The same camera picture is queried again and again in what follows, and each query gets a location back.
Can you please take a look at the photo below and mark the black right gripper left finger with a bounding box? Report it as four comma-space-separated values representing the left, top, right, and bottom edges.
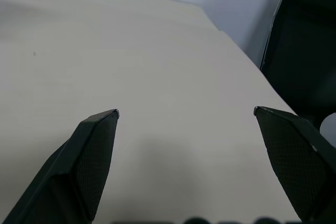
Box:
0, 109, 121, 224

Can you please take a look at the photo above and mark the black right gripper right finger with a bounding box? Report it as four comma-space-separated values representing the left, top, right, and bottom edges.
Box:
254, 106, 336, 224

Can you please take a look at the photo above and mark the large dark panel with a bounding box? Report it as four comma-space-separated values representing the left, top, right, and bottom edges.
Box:
259, 0, 336, 130

